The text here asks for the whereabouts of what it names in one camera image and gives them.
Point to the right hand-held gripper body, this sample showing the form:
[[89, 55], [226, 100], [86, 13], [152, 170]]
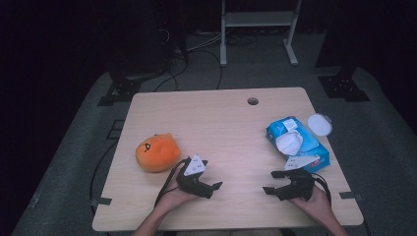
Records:
[[298, 187]]

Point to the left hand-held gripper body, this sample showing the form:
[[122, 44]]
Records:
[[191, 183]]

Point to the white wet wipe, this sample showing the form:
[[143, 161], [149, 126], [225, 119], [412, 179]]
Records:
[[289, 142]]

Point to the blue wet wipe pack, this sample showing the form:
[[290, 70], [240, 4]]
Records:
[[313, 152]]

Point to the orange plush toy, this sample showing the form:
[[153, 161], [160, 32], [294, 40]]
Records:
[[158, 152]]

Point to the person's left hand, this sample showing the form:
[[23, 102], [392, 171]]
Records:
[[175, 198]]

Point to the person's right hand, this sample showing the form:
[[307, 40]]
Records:
[[313, 205]]

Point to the black tape strip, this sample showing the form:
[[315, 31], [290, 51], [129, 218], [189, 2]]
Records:
[[102, 201], [350, 195]]

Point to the white oval lid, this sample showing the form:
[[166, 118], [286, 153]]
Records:
[[319, 125]]

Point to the black stand base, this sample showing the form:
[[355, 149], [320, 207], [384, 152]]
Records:
[[120, 90], [344, 88]]

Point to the white metal stand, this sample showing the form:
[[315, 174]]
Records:
[[259, 18]]

